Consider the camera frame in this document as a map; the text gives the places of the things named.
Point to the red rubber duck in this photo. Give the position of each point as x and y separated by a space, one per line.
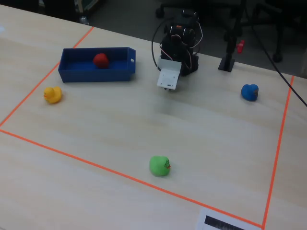
101 60

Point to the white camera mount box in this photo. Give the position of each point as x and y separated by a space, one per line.
169 76

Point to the green rubber duck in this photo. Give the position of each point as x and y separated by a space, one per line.
158 166

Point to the blue plastic box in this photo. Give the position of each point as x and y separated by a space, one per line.
96 74

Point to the black stand with pole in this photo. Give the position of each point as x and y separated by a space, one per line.
227 62

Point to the orange tape strip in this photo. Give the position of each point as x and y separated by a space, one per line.
120 174
36 89
278 148

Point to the white paper sheet black print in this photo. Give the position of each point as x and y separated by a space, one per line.
216 222

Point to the clear plastic bottle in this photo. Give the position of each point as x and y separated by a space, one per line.
84 20

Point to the black office chair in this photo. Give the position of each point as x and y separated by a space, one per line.
278 28

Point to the blue rubber duck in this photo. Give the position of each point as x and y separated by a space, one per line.
249 92

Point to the yellow rubber duck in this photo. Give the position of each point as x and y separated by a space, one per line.
52 95

